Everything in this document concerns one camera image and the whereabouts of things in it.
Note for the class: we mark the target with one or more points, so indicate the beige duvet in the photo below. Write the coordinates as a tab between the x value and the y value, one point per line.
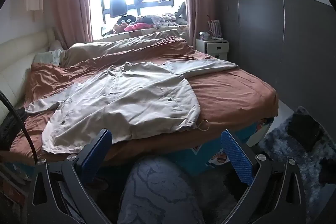
110	49

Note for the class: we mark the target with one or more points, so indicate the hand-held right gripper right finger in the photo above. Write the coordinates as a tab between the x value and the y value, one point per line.
236	158

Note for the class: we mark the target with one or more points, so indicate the grey plush toy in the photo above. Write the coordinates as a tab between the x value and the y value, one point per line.
181	12

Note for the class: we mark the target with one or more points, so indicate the black plush toy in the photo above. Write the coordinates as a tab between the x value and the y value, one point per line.
126	20

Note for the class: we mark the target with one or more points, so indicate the cream padded headboard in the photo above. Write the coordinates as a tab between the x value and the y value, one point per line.
18	56

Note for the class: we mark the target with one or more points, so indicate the beige jacket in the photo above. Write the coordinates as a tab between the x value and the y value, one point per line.
131	98

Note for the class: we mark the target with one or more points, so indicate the grey wardrobe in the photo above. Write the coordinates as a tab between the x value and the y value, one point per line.
262	43

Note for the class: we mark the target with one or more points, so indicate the pink plush toy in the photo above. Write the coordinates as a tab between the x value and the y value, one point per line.
136	26

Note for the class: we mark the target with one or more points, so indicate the pile of mixed clothes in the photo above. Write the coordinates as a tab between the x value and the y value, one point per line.
162	19

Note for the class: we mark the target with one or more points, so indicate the white power strip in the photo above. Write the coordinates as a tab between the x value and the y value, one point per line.
219	39

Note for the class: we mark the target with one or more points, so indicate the pale pillow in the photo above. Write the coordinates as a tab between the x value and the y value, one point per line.
48	56

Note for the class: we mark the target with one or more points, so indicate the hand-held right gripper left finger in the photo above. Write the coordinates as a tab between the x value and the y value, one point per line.
97	153

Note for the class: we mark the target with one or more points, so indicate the brown plush toy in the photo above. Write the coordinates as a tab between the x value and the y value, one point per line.
118	28

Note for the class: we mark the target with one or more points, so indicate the black folded garment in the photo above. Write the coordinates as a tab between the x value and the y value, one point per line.
304	132

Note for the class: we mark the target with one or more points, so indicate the white nightstand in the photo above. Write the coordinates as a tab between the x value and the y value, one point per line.
212	49

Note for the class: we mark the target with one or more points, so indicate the bed with brown blanket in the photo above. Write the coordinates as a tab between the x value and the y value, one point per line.
231	92

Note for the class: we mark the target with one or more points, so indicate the grey shaggy rug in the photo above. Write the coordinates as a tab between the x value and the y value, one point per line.
278	140

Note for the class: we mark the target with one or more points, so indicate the black crumpled garment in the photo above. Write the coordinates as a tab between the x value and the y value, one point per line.
328	170

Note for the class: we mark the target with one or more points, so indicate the person's leg in patterned pants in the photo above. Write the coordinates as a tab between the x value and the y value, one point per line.
157	192

